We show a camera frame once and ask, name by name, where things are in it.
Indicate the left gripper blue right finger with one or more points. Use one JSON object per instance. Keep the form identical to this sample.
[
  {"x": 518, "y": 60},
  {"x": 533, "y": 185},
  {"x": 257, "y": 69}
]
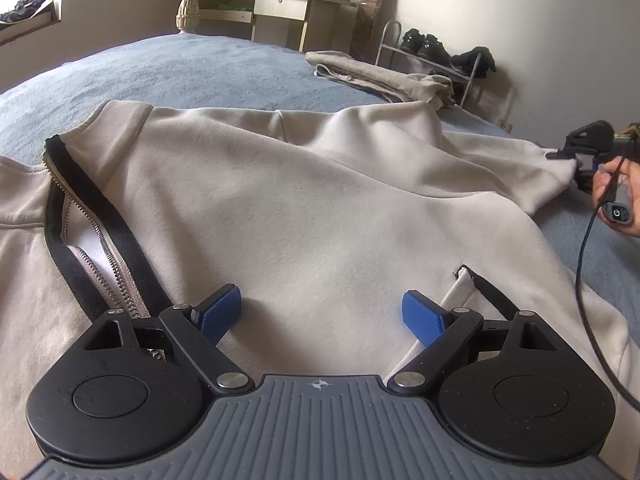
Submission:
[{"x": 423, "y": 317}]

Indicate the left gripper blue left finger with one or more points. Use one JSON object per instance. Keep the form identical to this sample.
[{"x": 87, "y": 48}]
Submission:
[{"x": 215, "y": 315}]

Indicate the beige zip hoodie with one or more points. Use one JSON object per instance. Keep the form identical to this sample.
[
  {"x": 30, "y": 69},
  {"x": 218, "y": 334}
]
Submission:
[{"x": 323, "y": 221}]

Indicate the dark clothes on windowsill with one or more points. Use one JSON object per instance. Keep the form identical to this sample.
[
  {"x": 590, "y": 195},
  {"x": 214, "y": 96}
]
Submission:
[{"x": 22, "y": 10}]

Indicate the person right hand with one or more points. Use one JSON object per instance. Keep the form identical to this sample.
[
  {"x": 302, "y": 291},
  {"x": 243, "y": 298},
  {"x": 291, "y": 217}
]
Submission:
[{"x": 618, "y": 178}]

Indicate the metal storage shelf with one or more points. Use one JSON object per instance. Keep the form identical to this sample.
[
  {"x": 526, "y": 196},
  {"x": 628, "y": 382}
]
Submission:
[{"x": 413, "y": 51}]

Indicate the grey-blue bed blanket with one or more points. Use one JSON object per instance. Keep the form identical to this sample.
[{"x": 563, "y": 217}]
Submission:
[{"x": 189, "y": 71}]

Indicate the folded beige garment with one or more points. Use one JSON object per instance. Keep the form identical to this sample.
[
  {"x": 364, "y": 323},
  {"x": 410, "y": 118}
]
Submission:
[{"x": 395, "y": 87}]

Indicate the long cardboard box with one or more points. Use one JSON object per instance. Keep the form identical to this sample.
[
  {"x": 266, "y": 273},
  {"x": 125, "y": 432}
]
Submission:
[{"x": 365, "y": 17}]

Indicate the cream side desk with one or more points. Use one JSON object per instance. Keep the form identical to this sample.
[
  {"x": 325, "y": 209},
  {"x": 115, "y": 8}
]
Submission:
[{"x": 300, "y": 25}]

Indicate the cream bed post knob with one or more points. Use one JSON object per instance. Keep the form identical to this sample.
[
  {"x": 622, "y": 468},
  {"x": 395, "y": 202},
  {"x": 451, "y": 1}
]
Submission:
[{"x": 188, "y": 16}]

